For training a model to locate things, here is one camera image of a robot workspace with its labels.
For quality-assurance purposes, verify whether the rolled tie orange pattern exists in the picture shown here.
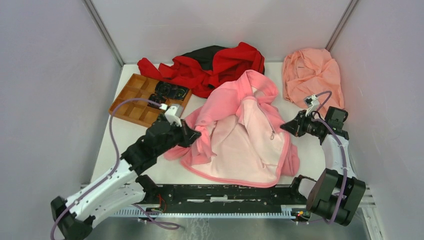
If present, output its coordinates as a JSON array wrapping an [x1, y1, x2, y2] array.
[[148, 93, 167, 109]]

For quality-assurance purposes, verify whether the wooden compartment tray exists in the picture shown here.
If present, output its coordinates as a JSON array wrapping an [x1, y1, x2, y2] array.
[[108, 73, 192, 127]]

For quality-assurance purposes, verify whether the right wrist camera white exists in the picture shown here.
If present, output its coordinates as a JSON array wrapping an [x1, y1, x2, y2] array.
[[303, 94, 320, 116]]

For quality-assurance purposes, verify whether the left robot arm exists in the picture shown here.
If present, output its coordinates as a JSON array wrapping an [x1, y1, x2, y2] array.
[[50, 113, 202, 240]]

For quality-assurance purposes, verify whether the pink jacket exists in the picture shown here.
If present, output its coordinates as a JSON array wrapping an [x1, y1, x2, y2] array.
[[164, 70, 300, 188]]

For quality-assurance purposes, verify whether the aluminium rail frame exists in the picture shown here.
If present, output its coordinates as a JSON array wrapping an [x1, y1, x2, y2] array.
[[64, 183, 387, 240]]

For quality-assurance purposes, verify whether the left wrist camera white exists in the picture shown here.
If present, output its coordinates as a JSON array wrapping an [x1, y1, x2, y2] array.
[[159, 103, 184, 127]]

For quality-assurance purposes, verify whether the peach orange garment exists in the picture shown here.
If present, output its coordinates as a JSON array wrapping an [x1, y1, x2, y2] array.
[[281, 48, 345, 116]]

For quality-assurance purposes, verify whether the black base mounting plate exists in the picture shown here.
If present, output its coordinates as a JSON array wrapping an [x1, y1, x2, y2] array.
[[138, 184, 307, 214]]

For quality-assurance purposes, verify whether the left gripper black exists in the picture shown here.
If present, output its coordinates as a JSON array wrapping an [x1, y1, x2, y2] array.
[[155, 117, 201, 156]]

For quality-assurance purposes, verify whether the red and black jacket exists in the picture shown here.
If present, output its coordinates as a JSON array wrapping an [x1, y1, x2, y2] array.
[[137, 42, 265, 98]]

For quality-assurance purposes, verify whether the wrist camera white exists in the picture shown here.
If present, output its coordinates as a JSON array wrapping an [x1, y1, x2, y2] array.
[[159, 103, 184, 127], [303, 94, 320, 116]]

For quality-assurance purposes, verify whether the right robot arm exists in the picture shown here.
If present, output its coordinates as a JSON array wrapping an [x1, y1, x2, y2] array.
[[280, 106, 366, 226]]

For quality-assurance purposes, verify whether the rolled tie yellow pattern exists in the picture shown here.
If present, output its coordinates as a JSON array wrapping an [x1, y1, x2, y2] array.
[[155, 81, 189, 100]]

